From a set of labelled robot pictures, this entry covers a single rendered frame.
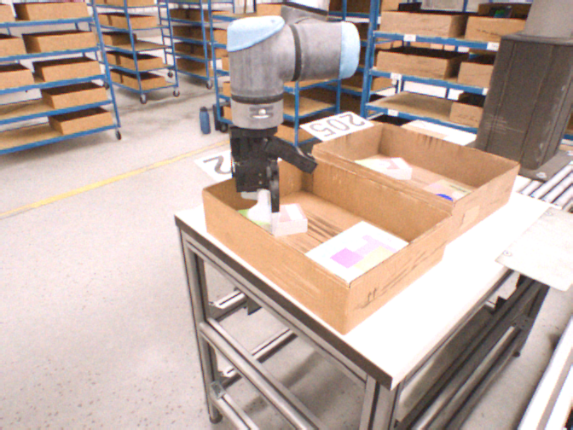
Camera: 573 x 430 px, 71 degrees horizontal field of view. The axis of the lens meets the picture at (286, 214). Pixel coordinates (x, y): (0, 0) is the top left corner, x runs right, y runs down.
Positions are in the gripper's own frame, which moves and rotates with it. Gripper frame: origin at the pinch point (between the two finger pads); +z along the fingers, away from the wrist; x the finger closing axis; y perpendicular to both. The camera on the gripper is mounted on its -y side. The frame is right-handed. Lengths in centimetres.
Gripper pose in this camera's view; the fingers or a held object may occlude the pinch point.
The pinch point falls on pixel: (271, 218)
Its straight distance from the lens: 82.4
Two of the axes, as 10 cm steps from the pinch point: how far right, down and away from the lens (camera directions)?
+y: -9.7, 1.2, -2.0
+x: 2.4, 5.0, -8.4
